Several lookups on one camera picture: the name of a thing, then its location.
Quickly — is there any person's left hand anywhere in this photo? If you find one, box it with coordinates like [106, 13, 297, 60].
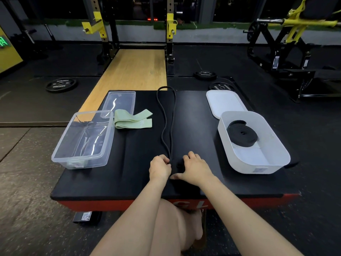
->
[149, 154, 172, 183]

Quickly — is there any person's right hand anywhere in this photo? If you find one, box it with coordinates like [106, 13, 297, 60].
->
[170, 151, 216, 187]

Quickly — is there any thin black resistance band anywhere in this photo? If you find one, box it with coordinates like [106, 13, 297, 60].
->
[156, 86, 187, 175]

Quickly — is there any wide black resistance band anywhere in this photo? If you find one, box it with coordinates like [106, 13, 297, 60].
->
[226, 120, 258, 148]

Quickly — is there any white plastic bin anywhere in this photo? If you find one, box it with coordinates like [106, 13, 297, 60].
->
[217, 111, 291, 175]

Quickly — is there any clear plastic container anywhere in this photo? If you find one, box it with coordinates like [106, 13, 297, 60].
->
[51, 110, 115, 170]

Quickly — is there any person's right forearm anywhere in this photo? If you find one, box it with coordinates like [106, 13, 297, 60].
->
[201, 178, 304, 256]

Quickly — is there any person's left forearm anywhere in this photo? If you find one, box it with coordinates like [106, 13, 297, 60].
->
[90, 180, 167, 256]

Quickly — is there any person's left leg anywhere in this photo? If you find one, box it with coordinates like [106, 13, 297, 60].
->
[149, 199, 204, 256]

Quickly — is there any black plyo platform red side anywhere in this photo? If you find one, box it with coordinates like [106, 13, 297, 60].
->
[50, 89, 302, 212]

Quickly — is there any brown sandal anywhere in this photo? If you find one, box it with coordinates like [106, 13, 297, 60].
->
[193, 209, 208, 250]

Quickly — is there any white plastic lid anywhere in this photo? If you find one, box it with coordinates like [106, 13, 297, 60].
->
[206, 90, 248, 120]

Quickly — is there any clear plastic lid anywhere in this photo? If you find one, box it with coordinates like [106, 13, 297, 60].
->
[101, 91, 136, 119]

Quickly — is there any black weight plate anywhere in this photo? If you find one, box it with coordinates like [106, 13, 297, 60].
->
[193, 70, 218, 81]
[209, 82, 235, 91]
[45, 78, 79, 94]

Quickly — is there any wooden lifting platform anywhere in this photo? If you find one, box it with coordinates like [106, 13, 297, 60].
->
[79, 49, 168, 122]

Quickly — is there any yellow black squat rack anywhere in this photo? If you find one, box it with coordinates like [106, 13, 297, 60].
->
[81, 0, 178, 76]

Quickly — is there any yellow black exercise machine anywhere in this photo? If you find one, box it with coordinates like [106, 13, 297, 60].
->
[243, 0, 341, 103]

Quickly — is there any black upright bar holder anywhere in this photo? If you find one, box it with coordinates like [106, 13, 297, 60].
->
[44, 23, 64, 50]

